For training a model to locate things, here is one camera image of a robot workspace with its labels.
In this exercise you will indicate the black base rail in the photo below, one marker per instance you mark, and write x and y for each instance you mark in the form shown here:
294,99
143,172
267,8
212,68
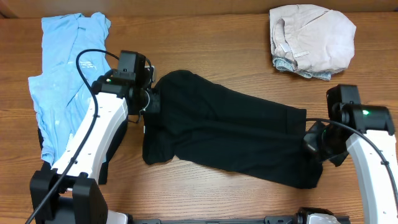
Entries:
302,216

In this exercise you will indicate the beige folded shorts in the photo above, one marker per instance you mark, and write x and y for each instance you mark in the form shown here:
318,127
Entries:
317,39

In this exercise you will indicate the black garment under pile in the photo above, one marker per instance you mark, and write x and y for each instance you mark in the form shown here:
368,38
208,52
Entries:
113,147

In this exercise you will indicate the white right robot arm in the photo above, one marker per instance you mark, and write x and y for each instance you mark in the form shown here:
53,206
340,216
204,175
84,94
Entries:
367,134

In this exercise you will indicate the light blue shirt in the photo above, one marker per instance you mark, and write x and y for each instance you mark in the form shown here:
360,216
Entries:
72,58

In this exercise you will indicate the black shirt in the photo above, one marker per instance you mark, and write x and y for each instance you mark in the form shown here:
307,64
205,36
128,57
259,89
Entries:
211,125

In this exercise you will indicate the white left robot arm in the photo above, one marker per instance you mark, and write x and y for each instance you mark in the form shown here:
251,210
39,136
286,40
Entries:
68,190

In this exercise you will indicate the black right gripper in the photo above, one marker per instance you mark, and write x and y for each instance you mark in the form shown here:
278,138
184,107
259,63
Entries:
313,140

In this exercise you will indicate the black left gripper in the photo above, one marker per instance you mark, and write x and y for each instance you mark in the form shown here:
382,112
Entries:
154,101

